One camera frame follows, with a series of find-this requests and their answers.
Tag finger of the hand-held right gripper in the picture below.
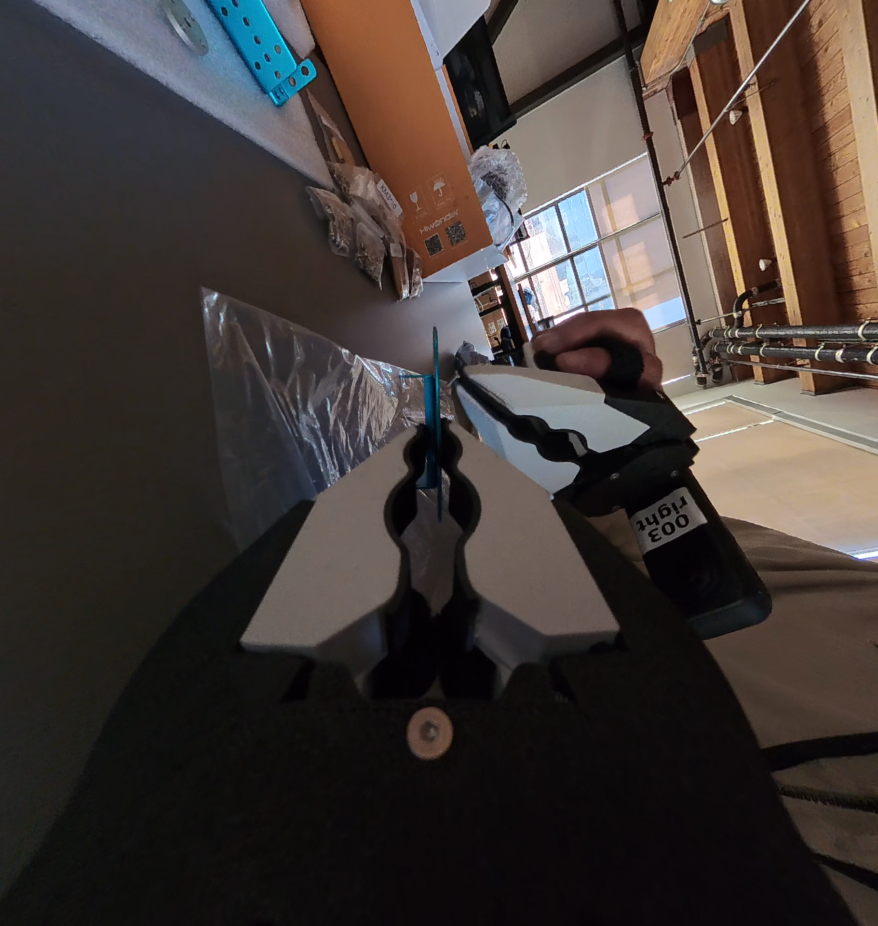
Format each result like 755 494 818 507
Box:
457 383 586 502
455 364 654 454

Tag white foam sheet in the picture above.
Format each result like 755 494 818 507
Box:
34 0 338 191

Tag pile of small screw bags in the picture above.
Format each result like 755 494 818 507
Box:
305 90 427 303

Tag blue round metal disc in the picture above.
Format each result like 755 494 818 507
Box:
432 326 446 522

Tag background cardboard boxes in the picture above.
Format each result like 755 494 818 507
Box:
469 268 530 363

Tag window with roller blinds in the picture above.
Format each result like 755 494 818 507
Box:
507 155 689 341

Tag black screen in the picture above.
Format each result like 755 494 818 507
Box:
442 14 515 146

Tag person's beige jacket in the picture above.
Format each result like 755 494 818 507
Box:
612 514 878 926

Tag bubble wrap bag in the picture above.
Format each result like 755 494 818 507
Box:
470 145 528 250

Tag silver round metal disc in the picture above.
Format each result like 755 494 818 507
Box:
160 0 212 57

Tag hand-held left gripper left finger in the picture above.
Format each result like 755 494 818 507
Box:
240 425 434 688

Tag large clear plastic bag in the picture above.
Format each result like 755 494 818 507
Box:
200 286 483 580

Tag orange and white cardboard box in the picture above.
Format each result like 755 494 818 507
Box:
299 0 510 285

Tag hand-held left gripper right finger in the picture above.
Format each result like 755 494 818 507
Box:
439 422 622 688

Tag black insulated pipes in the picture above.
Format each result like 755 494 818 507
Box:
695 286 878 384

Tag long blue perforated plate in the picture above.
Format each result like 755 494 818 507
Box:
206 0 317 109

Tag person's right hand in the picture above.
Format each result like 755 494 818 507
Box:
533 307 664 395

